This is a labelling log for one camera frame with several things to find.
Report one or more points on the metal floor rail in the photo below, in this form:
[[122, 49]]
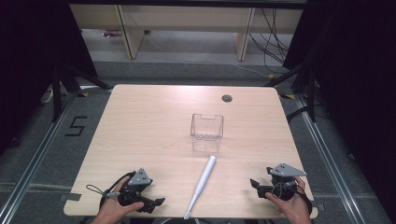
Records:
[[34, 155], [327, 155]]

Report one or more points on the person's left hand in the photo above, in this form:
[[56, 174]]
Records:
[[112, 211]]

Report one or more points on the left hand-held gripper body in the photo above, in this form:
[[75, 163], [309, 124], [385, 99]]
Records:
[[136, 184]]

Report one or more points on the person's right hand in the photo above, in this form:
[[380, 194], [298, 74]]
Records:
[[292, 207]]

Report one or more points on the white electric toothbrush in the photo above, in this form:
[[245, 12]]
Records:
[[202, 184]]

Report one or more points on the small purple object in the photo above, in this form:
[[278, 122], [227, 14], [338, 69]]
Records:
[[111, 33]]

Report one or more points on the clear plastic holder box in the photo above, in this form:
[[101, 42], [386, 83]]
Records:
[[206, 132]]

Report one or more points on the light wooden shelf unit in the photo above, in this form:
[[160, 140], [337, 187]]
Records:
[[186, 18]]

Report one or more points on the black metal stand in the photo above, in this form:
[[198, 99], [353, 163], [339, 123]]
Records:
[[56, 93], [311, 93]]

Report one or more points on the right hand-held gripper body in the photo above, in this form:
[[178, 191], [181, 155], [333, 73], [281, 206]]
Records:
[[282, 183]]

